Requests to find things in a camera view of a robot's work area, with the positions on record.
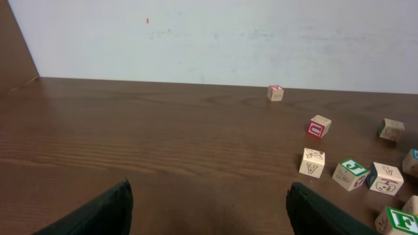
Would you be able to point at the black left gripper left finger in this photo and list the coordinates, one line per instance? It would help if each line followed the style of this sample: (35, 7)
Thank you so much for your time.
(109, 213)

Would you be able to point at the plain yellowish wooden block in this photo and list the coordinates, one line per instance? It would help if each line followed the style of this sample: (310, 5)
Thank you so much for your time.
(411, 206)

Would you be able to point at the green F wooden block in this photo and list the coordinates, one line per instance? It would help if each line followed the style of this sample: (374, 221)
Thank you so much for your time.
(392, 221)

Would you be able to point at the wooden block apple picture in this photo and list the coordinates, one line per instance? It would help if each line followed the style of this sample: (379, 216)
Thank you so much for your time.
(384, 178)

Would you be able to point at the plain wooden block far right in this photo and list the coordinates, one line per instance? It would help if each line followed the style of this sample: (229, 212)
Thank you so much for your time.
(391, 130)

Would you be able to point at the wooden block letter A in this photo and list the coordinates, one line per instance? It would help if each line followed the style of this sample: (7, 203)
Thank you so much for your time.
(312, 163)

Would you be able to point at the green J wooden block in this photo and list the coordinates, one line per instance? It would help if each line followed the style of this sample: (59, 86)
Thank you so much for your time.
(350, 174)

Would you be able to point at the blue wooden block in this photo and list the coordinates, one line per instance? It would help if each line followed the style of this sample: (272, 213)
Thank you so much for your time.
(409, 164)

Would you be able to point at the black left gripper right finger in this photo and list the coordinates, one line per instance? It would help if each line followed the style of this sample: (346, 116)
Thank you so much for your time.
(311, 214)

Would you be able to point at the red U wooden block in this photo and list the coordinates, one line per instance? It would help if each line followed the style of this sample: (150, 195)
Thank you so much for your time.
(319, 126)

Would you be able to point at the red V wooden block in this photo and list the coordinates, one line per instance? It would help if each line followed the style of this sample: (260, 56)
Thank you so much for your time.
(275, 93)

